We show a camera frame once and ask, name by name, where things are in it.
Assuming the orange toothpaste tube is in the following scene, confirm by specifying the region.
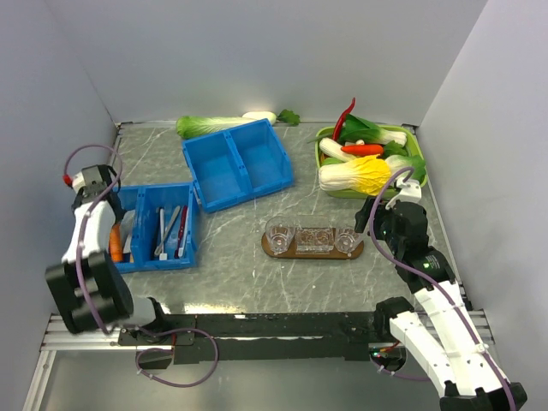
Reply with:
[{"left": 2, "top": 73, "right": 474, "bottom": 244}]
[{"left": 109, "top": 223, "right": 123, "bottom": 263}]

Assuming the clear plastic tray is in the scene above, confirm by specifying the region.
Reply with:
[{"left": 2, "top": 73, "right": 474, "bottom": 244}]
[{"left": 295, "top": 215, "right": 334, "bottom": 254}]

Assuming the clear faceted plastic cup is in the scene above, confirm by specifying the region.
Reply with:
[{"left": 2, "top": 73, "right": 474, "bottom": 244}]
[{"left": 265, "top": 216, "right": 296, "bottom": 255}]

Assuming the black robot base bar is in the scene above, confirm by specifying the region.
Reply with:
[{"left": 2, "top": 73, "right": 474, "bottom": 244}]
[{"left": 118, "top": 312, "right": 396, "bottom": 365}]

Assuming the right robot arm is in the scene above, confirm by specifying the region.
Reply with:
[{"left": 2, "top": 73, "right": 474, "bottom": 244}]
[{"left": 354, "top": 197, "right": 527, "bottom": 410}]

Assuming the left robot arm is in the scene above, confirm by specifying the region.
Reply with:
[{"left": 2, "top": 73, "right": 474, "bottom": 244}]
[{"left": 45, "top": 164, "right": 170, "bottom": 344}]

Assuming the grey toothbrush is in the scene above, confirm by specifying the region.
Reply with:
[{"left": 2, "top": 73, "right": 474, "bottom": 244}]
[{"left": 154, "top": 205, "right": 181, "bottom": 256}]

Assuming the white toothbrush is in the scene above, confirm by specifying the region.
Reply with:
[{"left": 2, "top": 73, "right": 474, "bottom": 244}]
[{"left": 158, "top": 208, "right": 167, "bottom": 260}]

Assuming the red toothbrush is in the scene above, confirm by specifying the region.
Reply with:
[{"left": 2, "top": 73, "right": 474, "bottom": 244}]
[{"left": 174, "top": 205, "right": 188, "bottom": 259}]

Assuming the wooden oval tray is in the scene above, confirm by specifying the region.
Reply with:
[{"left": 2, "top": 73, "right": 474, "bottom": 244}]
[{"left": 261, "top": 234, "right": 364, "bottom": 260}]

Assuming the yellow napa cabbage toy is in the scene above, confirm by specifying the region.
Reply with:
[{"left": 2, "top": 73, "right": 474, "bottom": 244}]
[{"left": 319, "top": 156, "right": 391, "bottom": 195}]

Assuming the green white cabbage toy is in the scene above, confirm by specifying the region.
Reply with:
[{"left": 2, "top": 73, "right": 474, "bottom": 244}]
[{"left": 384, "top": 155, "right": 426, "bottom": 184}]

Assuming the green vegetable basket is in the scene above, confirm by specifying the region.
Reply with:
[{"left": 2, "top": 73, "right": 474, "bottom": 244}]
[{"left": 313, "top": 124, "right": 424, "bottom": 200}]

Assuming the blue bin with toiletries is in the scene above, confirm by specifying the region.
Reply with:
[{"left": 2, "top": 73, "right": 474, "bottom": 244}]
[{"left": 116, "top": 182, "right": 200, "bottom": 273}]

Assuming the orange carrot toy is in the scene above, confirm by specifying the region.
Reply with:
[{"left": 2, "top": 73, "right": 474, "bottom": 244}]
[{"left": 342, "top": 144, "right": 384, "bottom": 157}]

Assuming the white corn toy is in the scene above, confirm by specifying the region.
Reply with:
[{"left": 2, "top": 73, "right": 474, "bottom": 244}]
[{"left": 319, "top": 138, "right": 356, "bottom": 162}]

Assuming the green napa cabbage toy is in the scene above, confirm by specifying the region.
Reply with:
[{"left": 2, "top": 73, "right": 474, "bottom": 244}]
[{"left": 176, "top": 116, "right": 254, "bottom": 140}]

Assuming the green bok choy toy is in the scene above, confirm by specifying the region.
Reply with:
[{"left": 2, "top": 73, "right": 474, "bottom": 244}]
[{"left": 307, "top": 113, "right": 408, "bottom": 146}]

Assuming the red chili pepper toy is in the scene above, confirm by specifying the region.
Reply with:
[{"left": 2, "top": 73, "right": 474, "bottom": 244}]
[{"left": 332, "top": 98, "right": 356, "bottom": 141}]

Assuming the blue bin with cups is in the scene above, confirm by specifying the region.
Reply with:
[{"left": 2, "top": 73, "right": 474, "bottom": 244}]
[{"left": 182, "top": 120, "right": 295, "bottom": 213}]

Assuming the green leaf toy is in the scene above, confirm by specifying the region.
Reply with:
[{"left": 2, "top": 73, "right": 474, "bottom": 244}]
[{"left": 277, "top": 109, "right": 301, "bottom": 126}]

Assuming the white radish toy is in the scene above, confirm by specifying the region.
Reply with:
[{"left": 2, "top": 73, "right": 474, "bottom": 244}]
[{"left": 242, "top": 111, "right": 277, "bottom": 123}]

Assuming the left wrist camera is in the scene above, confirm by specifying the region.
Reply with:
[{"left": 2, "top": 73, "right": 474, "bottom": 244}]
[{"left": 63, "top": 172, "right": 86, "bottom": 193}]

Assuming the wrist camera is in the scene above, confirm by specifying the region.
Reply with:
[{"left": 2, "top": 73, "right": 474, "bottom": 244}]
[
  {"left": 63, "top": 172, "right": 86, "bottom": 193},
  {"left": 385, "top": 177, "right": 422, "bottom": 210}
]

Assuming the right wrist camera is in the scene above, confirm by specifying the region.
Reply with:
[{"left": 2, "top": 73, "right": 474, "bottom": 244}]
[{"left": 385, "top": 177, "right": 422, "bottom": 210}]

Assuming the aluminium rail frame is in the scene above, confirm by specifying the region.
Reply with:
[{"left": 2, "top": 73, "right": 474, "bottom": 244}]
[{"left": 23, "top": 122, "right": 513, "bottom": 411}]

